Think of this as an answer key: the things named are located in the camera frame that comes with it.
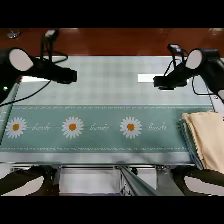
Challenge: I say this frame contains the grey-green garment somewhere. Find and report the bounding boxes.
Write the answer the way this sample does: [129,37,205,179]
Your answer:
[179,117,205,171]

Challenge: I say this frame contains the black cable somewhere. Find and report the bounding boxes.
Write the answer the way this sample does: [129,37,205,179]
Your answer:
[190,74,218,98]
[0,79,54,108]
[49,49,70,65]

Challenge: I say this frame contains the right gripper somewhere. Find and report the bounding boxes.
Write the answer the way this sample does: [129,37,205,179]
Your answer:
[152,64,190,91]

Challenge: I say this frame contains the cream garment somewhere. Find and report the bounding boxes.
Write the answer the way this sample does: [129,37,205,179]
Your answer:
[181,111,224,175]

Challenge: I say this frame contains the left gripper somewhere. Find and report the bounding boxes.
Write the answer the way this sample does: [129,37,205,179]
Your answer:
[49,66,79,85]

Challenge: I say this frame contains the silver frame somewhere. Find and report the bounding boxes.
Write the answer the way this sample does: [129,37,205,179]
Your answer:
[0,162,224,197]

